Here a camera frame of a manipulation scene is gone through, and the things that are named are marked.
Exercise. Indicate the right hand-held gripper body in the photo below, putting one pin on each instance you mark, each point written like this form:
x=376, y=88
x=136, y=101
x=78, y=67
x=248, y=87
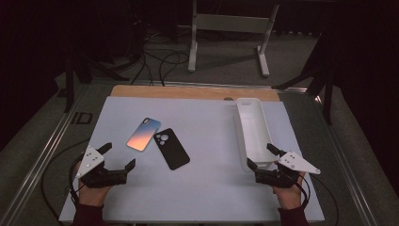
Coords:
x=282, y=175

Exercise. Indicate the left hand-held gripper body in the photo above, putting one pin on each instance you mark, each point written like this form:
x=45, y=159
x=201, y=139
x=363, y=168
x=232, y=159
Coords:
x=94, y=175

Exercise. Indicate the white plastic bin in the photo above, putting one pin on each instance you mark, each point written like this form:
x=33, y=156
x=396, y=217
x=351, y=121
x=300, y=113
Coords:
x=252, y=128

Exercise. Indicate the blue orange gradient phone case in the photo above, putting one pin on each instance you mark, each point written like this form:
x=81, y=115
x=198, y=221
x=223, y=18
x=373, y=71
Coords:
x=143, y=134

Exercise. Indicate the black phone case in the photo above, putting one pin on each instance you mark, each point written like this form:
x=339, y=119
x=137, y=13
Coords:
x=171, y=149

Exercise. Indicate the person's left hand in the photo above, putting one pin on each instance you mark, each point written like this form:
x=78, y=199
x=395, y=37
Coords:
x=92, y=196

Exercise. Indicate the person's right hand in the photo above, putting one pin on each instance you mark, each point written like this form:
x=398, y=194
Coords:
x=290, y=196

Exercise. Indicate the white table mat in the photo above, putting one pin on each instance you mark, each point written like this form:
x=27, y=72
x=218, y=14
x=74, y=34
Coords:
x=204, y=188

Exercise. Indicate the black metal stand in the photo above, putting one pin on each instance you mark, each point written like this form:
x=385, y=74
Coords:
x=327, y=94
x=69, y=81

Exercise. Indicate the white metal table frame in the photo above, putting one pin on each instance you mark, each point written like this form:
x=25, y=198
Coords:
x=232, y=23

